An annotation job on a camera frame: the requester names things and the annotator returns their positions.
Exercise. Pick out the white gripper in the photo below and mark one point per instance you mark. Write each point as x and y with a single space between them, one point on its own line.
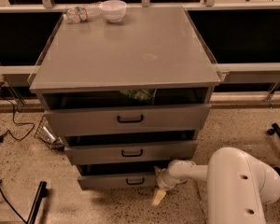
163 180

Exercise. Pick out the grey bottom drawer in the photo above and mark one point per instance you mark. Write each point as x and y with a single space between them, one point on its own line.
119 175

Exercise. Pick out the grey drawer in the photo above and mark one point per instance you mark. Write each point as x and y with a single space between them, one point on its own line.
134 152
119 175
145 119

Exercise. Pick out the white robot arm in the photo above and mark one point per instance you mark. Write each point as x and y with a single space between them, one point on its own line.
238 185

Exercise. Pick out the grey middle drawer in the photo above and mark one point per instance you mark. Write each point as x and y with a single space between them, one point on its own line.
134 152

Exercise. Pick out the grey top drawer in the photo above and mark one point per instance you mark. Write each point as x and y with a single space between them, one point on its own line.
145 119

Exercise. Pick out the green packet in drawer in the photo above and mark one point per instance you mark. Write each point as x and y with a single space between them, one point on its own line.
143 96

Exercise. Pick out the grey drawer cabinet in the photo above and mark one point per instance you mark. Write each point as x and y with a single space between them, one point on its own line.
126 97

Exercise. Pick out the black left base leg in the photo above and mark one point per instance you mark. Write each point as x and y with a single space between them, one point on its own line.
40 194

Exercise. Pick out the black base leg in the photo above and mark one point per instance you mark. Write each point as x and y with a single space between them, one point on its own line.
40 194
274 129

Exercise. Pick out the black right base leg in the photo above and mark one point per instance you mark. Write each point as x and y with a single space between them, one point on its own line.
274 129

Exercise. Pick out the white bowl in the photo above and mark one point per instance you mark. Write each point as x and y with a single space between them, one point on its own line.
113 10

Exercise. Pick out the wire mesh basket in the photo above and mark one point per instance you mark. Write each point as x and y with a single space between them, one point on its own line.
45 134

